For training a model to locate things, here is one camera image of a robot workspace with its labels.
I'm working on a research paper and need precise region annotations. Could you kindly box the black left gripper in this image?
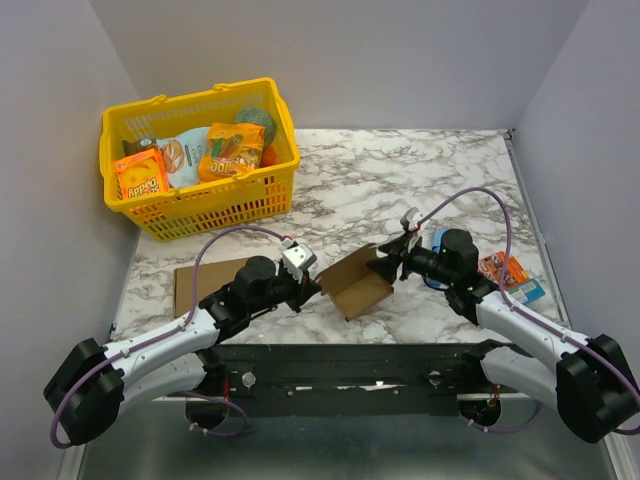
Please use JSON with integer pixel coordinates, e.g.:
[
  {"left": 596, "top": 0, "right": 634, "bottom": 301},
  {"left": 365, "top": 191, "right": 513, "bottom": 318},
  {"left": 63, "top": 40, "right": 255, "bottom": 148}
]
[{"left": 248, "top": 264, "right": 322, "bottom": 315}]

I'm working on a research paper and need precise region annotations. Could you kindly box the brown cardboard box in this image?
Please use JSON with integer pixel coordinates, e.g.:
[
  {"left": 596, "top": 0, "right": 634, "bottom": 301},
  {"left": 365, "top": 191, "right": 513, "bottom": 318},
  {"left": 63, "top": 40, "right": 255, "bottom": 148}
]
[
  {"left": 315, "top": 243, "right": 394, "bottom": 322},
  {"left": 173, "top": 258, "right": 247, "bottom": 318}
]

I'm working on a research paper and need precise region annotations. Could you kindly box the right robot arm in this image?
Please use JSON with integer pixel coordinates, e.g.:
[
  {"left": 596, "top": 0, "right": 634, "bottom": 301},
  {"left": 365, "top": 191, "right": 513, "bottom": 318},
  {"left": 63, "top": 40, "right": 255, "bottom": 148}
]
[{"left": 367, "top": 229, "right": 639, "bottom": 443}]

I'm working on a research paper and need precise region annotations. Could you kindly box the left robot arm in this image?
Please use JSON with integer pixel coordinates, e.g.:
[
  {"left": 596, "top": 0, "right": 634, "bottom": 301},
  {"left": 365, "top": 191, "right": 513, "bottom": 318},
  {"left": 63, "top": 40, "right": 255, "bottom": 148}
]
[{"left": 43, "top": 245, "right": 321, "bottom": 449}]

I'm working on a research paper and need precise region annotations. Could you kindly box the blue small box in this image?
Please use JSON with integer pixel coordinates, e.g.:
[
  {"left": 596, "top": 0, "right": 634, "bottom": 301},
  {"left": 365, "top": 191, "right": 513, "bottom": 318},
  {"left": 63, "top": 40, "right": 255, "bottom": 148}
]
[{"left": 423, "top": 227, "right": 449, "bottom": 291}]

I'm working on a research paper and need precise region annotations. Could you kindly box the orange small box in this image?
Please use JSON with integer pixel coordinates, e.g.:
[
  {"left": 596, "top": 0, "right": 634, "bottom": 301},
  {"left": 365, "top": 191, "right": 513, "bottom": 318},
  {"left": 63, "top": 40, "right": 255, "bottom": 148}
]
[{"left": 478, "top": 251, "right": 530, "bottom": 290}]

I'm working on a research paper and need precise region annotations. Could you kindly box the folded brown cardboard box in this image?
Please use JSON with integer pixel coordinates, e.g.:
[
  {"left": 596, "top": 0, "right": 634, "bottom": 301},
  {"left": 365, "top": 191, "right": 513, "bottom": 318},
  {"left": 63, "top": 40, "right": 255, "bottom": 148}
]
[{"left": 173, "top": 258, "right": 247, "bottom": 318}]

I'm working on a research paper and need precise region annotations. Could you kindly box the orange snack box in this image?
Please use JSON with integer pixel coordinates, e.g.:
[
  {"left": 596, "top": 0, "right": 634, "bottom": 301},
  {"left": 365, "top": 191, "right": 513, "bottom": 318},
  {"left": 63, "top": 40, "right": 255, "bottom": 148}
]
[{"left": 114, "top": 148, "right": 170, "bottom": 199}]

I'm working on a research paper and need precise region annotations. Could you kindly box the light blue mint pack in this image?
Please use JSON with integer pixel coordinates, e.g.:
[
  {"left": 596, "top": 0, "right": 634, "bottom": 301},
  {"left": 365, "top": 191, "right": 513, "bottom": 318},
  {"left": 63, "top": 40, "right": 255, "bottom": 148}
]
[{"left": 509, "top": 278, "right": 546, "bottom": 305}]

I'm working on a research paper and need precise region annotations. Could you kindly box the yellow plastic shopping basket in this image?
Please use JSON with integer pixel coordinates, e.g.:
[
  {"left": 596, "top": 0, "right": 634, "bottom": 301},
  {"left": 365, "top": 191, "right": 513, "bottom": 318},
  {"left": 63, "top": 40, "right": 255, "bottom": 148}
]
[{"left": 99, "top": 77, "right": 300, "bottom": 241}]

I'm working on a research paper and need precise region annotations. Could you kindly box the orange round fruit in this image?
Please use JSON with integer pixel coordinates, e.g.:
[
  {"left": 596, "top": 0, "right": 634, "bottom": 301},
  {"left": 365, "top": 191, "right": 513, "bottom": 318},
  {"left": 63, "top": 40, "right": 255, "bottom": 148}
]
[{"left": 261, "top": 145, "right": 278, "bottom": 168}]

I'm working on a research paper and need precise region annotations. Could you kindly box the yellow mango gummy bag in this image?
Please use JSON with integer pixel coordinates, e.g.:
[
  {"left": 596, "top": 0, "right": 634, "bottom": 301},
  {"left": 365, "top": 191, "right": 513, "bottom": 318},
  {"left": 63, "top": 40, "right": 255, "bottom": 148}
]
[{"left": 198, "top": 123, "right": 266, "bottom": 183}]

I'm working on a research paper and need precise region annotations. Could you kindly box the light blue cassava chips bag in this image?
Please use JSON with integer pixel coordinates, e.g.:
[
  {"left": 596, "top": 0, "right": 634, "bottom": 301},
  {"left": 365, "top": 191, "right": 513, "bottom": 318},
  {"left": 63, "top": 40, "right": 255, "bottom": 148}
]
[{"left": 155, "top": 127, "right": 209, "bottom": 188}]

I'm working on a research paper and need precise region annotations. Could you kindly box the grey green round sponge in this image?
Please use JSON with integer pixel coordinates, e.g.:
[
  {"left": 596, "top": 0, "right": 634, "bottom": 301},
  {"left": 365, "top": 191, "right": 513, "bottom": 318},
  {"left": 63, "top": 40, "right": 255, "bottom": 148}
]
[{"left": 234, "top": 106, "right": 278, "bottom": 146}]

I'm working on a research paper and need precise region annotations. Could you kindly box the dark brown snack packet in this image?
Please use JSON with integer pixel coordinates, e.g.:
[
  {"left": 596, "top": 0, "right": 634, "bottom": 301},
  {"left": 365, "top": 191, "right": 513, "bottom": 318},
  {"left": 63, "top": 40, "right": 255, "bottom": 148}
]
[{"left": 122, "top": 138, "right": 156, "bottom": 157}]

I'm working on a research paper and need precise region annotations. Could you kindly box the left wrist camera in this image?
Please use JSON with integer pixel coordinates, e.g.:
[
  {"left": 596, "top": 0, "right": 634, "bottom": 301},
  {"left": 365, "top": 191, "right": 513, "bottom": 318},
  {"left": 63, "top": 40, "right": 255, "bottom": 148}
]
[{"left": 281, "top": 236, "right": 317, "bottom": 283}]

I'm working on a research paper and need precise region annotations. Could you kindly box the black mounting base plate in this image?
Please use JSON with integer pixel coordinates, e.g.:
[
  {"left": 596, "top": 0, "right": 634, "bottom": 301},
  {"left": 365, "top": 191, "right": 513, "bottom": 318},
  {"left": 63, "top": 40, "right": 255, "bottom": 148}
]
[{"left": 185, "top": 342, "right": 502, "bottom": 425}]

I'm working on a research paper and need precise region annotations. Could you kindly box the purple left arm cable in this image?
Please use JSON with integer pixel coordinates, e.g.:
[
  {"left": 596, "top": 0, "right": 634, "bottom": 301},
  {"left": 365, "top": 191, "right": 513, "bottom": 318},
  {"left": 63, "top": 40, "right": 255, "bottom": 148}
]
[{"left": 50, "top": 223, "right": 296, "bottom": 450}]

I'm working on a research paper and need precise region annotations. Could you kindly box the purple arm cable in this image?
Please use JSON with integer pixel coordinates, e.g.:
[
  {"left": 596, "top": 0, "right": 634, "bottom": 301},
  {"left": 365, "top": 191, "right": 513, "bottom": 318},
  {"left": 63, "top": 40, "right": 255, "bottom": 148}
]
[
  {"left": 50, "top": 223, "right": 296, "bottom": 450},
  {"left": 414, "top": 186, "right": 640, "bottom": 434}
]

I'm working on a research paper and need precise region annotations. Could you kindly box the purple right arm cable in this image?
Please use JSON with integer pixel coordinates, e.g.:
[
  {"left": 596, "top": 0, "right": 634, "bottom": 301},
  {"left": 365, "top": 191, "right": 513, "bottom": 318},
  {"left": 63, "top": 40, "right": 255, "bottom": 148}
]
[{"left": 414, "top": 186, "right": 640, "bottom": 434}]

